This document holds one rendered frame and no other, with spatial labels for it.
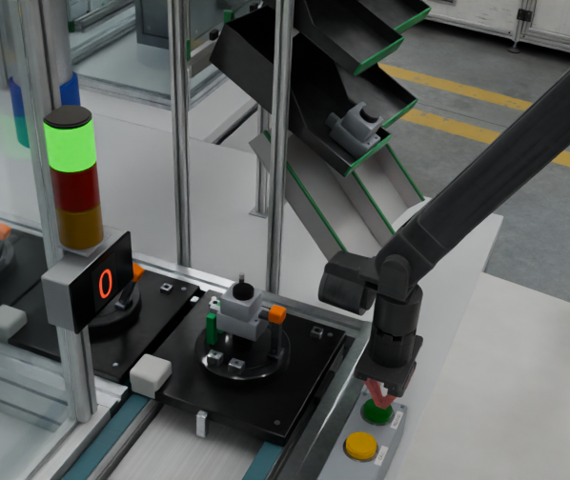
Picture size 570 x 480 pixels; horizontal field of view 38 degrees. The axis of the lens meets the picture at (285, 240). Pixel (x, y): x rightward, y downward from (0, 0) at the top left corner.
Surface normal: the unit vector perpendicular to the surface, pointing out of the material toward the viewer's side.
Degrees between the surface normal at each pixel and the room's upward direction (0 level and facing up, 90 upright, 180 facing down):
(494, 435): 0
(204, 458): 0
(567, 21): 90
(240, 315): 90
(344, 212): 45
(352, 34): 25
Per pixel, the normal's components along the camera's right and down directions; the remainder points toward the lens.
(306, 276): 0.04, -0.82
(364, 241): 0.62, -0.34
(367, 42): 0.39, -0.60
